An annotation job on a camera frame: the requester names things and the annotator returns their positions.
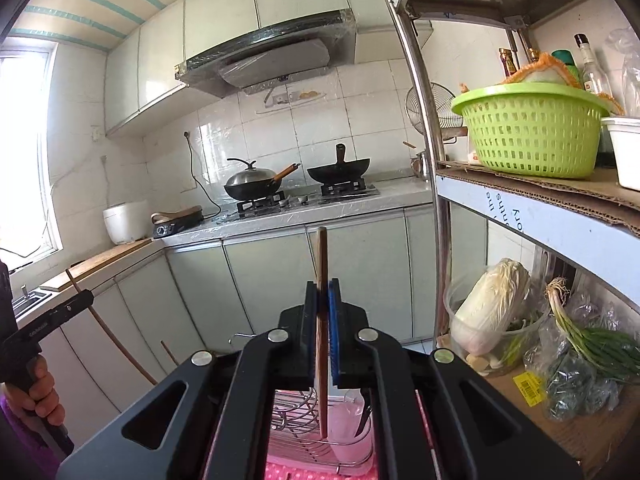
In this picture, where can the napa cabbage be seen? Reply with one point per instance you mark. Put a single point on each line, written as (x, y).
(485, 305)

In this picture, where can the orange and white cloth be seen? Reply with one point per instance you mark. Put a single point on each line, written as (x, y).
(542, 74)

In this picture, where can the white wall cabinets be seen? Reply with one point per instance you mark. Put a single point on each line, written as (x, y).
(150, 70)

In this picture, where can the black wok with lid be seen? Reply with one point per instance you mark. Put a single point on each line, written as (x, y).
(247, 185)

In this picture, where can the clear glass bottle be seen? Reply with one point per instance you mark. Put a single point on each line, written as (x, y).
(592, 75)

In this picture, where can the yellow label sticker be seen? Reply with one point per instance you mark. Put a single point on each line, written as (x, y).
(530, 387)

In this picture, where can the person's left hand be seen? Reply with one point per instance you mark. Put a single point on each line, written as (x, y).
(47, 395)

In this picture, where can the green capped bottle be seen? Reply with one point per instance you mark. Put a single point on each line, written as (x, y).
(565, 57)

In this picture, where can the dark electric griddle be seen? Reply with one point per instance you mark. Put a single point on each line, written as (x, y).
(175, 222)

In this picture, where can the white plastic tub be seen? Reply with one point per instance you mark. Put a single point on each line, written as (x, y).
(625, 150)

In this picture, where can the wooden cutting board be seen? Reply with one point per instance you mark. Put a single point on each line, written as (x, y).
(95, 262)

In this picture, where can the light wooden chopstick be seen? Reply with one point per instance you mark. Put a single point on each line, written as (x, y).
(322, 260)

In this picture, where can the metal kettle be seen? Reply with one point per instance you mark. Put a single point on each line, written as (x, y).
(422, 165)

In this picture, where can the reddish brown chopstick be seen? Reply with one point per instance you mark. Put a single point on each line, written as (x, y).
(169, 353)
(120, 345)

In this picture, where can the grey base cabinets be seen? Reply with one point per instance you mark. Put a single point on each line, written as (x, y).
(270, 270)

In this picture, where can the cardboard sheet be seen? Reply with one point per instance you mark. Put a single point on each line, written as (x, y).
(550, 187)
(575, 440)

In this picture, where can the white rice cooker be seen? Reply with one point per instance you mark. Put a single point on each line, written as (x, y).
(125, 222)

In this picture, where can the pink plastic cup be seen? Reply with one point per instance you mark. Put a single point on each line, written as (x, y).
(345, 430)

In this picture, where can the steel range hood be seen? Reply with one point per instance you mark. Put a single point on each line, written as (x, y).
(260, 55)

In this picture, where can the metal shelf rack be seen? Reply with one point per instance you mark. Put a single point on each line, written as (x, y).
(540, 225)

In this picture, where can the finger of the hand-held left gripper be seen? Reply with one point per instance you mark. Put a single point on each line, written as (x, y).
(55, 317)

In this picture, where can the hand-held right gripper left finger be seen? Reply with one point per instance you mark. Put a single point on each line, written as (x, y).
(300, 350)

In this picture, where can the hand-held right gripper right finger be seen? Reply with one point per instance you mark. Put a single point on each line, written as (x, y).
(336, 340)

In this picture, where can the green plastic basket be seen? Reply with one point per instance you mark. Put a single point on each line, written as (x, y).
(530, 135)

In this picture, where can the plastic bag of greens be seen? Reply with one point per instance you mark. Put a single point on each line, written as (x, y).
(575, 385)

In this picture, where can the clear plastic container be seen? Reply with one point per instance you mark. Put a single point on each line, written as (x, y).
(520, 345)

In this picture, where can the glass wall shelf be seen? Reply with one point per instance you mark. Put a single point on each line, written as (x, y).
(300, 95)

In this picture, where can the gas stove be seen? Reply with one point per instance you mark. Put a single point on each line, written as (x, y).
(300, 200)

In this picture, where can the clear plastic bag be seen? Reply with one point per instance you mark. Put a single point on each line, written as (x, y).
(625, 60)

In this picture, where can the pink polka dot towel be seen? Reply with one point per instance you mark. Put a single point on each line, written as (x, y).
(300, 472)

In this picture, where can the window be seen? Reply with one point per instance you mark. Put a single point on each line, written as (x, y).
(25, 160)

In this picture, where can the metal sink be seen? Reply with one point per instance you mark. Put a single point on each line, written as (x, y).
(30, 305)

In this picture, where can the person's left forearm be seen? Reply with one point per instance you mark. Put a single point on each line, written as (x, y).
(20, 445)

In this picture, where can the ginger piece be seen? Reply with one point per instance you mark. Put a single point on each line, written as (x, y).
(480, 362)

